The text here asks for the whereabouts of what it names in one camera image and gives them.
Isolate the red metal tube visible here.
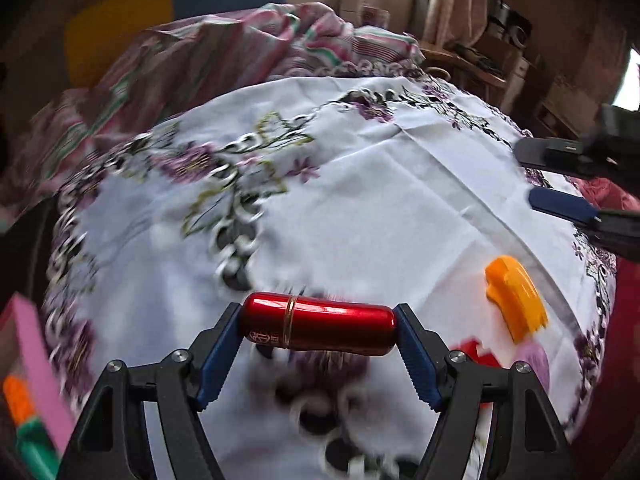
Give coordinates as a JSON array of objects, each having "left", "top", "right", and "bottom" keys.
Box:
[{"left": 241, "top": 291, "right": 397, "bottom": 357}]

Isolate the magenta plastic ring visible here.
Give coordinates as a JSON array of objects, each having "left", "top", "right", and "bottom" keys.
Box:
[{"left": 510, "top": 342, "right": 551, "bottom": 402}]

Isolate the wooden desk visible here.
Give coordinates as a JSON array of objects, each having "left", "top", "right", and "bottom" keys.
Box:
[{"left": 420, "top": 47, "right": 506, "bottom": 97}]

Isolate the red puzzle piece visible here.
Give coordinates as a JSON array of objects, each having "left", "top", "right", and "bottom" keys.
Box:
[{"left": 447, "top": 339, "right": 506, "bottom": 408}]

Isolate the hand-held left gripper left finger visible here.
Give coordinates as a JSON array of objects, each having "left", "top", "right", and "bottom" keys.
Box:
[{"left": 57, "top": 302, "right": 246, "bottom": 480}]

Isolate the white embroidered tablecloth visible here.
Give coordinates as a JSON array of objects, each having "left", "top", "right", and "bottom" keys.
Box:
[{"left": 45, "top": 75, "right": 619, "bottom": 480}]

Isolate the orange plastic toy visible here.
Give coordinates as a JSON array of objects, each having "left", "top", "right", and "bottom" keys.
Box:
[{"left": 2, "top": 375, "right": 39, "bottom": 429}]

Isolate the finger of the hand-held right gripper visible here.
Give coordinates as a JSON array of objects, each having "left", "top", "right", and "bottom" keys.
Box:
[
  {"left": 514, "top": 137, "right": 599, "bottom": 177},
  {"left": 529, "top": 188, "right": 640, "bottom": 261}
]

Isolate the green plastic cup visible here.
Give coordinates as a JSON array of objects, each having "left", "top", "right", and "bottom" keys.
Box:
[{"left": 15, "top": 417, "right": 61, "bottom": 480}]

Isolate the orange curved plastic piece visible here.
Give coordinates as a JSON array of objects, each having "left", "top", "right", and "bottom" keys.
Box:
[{"left": 484, "top": 255, "right": 549, "bottom": 345}]

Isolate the striped pink blanket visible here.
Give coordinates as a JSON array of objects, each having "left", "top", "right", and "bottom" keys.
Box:
[{"left": 0, "top": 2, "right": 426, "bottom": 211}]

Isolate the pink box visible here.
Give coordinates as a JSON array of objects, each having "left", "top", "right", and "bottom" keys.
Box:
[{"left": 0, "top": 294, "right": 76, "bottom": 480}]

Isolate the yellow cushion panel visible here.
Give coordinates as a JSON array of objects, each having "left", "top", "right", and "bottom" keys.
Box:
[{"left": 62, "top": 0, "right": 176, "bottom": 86}]

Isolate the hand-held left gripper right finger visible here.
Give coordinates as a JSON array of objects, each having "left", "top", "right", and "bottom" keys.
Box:
[{"left": 393, "top": 302, "right": 576, "bottom": 480}]

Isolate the dark red cloth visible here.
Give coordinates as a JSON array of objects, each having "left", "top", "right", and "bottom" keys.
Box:
[{"left": 560, "top": 170, "right": 640, "bottom": 480}]

